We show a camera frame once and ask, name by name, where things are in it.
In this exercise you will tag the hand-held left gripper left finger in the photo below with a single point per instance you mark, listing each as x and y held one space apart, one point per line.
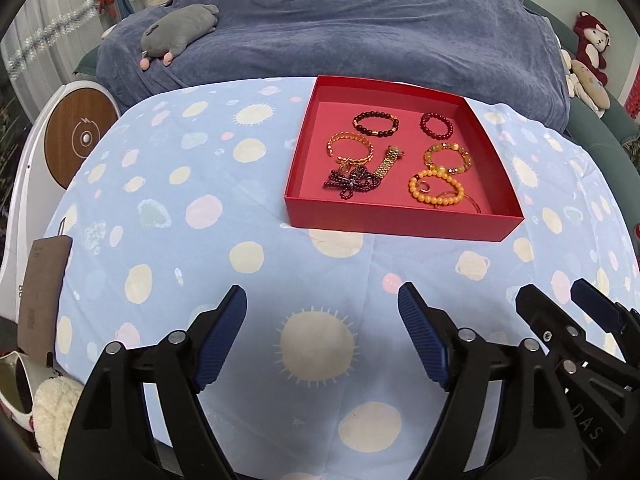
220 340

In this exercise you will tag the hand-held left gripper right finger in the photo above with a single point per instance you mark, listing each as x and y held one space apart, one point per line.
422 340

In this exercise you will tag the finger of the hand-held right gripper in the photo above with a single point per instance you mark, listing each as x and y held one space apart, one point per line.
537 310
595 300

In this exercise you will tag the red cardboard box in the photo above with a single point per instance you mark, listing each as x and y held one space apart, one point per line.
400 220

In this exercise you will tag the thin gold bangle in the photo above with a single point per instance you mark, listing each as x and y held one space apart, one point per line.
475 204

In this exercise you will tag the gold hoop earring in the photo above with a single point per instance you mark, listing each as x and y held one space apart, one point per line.
426 189

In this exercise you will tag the light blue spotted cloth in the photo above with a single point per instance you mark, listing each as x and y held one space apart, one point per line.
200 260

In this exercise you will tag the green sofa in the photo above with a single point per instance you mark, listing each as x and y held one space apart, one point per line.
590 130

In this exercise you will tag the white fluffy slipper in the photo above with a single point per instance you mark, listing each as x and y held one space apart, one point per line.
55 410

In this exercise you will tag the brown cardboard sleeve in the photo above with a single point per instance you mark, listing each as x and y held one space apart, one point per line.
42 285

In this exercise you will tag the cream plush toy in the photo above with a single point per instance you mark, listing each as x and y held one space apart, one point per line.
585 77

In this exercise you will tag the white device with wooden disc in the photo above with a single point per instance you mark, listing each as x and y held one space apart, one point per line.
80 135

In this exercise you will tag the red monkey plush toy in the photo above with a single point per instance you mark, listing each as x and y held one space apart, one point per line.
590 25

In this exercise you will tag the grey plush toy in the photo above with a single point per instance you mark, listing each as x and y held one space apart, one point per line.
175 30

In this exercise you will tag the grey-blue blanket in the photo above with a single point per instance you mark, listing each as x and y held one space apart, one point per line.
350 20

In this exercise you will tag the white sheer curtain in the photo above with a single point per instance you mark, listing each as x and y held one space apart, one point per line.
50 45

